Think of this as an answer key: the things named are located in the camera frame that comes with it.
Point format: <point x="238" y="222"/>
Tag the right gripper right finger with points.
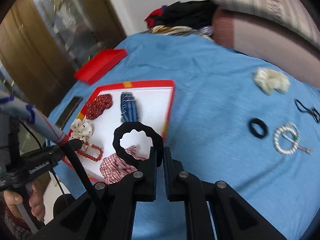
<point x="172" y="168"/>

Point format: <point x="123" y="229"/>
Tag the blue blanket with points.
<point x="208" y="130"/>

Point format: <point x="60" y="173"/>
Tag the white dotted scrunchie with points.
<point x="81" y="130"/>

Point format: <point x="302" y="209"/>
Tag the cream scrunchie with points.
<point x="269" y="80"/>

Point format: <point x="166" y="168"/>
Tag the dark red patterned scrunchie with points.
<point x="97" y="107"/>

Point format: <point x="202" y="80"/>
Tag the red open jewelry box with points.
<point x="154" y="100"/>

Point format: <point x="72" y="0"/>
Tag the silver hair clip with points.
<point x="293" y="137"/>

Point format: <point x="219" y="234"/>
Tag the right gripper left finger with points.
<point x="146" y="190"/>

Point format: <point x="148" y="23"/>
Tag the black smartphone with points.
<point x="68" y="111"/>

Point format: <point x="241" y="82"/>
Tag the striped pillow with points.
<point x="291" y="14"/>

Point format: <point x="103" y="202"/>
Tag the person's left hand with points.
<point x="36" y="203"/>

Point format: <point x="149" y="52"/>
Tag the wooden glass door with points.
<point x="44" y="42"/>

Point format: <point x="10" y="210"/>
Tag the red white checked scrunchie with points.
<point x="114" y="169"/>

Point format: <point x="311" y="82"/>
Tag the pile of dark clothes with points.
<point x="197" y="15"/>

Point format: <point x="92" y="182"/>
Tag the blue striped headband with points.
<point x="128" y="108"/>

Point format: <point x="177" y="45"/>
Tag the pink folded blanket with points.
<point x="264" y="39"/>

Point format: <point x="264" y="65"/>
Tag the red box lid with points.
<point x="94" y="69"/>

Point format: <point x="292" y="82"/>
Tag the black ruffled scrunchie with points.
<point x="127" y="127"/>

